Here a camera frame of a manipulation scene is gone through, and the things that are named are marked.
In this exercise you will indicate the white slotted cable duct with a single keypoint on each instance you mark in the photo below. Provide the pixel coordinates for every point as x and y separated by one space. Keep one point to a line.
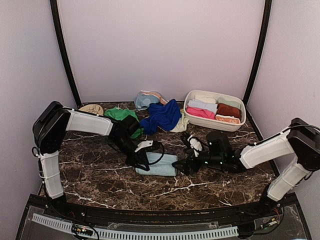
137 232

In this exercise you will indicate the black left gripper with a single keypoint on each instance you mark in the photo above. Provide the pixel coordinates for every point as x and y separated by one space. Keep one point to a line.
137 159

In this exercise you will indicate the black corner frame post left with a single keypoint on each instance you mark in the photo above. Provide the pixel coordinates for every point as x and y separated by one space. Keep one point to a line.
63 52

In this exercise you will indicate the white plastic basket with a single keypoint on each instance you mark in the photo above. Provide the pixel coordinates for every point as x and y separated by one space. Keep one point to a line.
211 123

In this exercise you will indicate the pink rolled towel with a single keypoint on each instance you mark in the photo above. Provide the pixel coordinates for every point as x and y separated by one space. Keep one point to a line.
202 113

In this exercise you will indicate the white lavender rolled towel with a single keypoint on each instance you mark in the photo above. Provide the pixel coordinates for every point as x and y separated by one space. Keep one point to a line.
212 107

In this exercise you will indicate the brown rolled towel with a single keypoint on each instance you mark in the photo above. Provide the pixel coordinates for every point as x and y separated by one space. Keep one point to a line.
227 110

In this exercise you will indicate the royal blue towel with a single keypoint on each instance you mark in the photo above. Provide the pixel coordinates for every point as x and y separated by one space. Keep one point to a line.
165 116

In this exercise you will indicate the pale green rolled towel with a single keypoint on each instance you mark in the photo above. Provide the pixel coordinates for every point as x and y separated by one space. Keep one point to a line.
231 103

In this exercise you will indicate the orange patterned rolled towel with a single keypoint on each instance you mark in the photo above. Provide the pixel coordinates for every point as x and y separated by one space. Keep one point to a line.
227 119

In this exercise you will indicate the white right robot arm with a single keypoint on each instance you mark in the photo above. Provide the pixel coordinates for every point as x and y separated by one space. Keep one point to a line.
299 138

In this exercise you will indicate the black front rail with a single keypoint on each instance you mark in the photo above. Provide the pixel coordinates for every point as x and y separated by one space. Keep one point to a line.
98 216

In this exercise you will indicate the cream yellow cloth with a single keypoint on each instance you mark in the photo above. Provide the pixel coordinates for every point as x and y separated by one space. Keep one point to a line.
182 123

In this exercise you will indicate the cream rolled towel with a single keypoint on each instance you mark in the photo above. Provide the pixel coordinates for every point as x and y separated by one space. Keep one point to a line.
205 99

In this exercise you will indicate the black corner frame post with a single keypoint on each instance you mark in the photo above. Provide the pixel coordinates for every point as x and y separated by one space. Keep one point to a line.
259 51
63 52

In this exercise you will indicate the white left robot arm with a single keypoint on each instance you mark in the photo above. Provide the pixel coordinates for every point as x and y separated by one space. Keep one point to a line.
50 129

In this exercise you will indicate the pale blue patterned cloth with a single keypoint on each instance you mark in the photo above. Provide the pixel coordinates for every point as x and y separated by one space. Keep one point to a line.
145 98

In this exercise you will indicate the small green circuit board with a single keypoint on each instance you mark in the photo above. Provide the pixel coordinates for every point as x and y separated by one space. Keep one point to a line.
81 230

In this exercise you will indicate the light blue towel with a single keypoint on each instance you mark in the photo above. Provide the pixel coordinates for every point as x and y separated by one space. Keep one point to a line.
162 168

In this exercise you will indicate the black corner frame post right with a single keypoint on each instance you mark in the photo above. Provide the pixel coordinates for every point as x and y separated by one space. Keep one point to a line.
259 51

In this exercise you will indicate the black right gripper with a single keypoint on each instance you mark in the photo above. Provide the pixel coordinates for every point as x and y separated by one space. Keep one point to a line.
185 163

